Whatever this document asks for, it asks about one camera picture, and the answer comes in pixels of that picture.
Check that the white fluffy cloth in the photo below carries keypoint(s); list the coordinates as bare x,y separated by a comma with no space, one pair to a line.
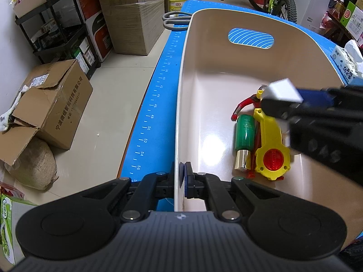
8,116

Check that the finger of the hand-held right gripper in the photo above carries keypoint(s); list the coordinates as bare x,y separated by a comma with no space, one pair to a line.
314,97
280,109

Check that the orange and white appliance box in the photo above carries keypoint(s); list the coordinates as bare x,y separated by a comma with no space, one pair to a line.
96,31

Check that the black metal shelf rack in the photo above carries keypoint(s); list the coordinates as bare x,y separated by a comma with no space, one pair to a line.
62,34

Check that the beige woven sack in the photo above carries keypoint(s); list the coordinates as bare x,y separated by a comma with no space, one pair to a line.
34,167

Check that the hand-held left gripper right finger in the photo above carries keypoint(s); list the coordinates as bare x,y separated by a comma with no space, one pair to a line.
187,181

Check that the green and white carton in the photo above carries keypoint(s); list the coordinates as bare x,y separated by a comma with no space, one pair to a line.
353,19

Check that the white eraser block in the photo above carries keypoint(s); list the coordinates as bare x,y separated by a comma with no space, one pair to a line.
280,89

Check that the grey scissors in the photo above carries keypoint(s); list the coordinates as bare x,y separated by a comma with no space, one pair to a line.
174,19

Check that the beige plastic basket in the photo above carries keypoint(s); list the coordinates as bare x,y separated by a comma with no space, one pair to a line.
212,90

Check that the green cylinder battery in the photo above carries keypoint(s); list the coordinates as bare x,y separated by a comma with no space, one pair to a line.
245,133

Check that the patterned tissue box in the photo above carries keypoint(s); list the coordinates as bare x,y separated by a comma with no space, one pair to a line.
347,65

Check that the open brown cardboard box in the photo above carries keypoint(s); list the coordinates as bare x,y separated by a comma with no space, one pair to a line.
54,104

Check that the blue silicone mat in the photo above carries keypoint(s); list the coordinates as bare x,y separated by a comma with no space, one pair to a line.
158,104

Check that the yellow oil bottle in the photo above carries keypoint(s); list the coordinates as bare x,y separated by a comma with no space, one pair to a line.
339,8

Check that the yellow toy gun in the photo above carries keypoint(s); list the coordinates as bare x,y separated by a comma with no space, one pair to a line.
269,136

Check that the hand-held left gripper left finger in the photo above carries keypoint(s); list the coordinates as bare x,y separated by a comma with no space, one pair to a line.
168,184

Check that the red pliers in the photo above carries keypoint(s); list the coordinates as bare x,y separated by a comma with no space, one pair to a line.
244,103

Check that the taped brown cardboard box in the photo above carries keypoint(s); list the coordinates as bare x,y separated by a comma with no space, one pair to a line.
133,31

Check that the green printed carton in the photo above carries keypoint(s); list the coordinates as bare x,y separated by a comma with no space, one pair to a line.
11,226

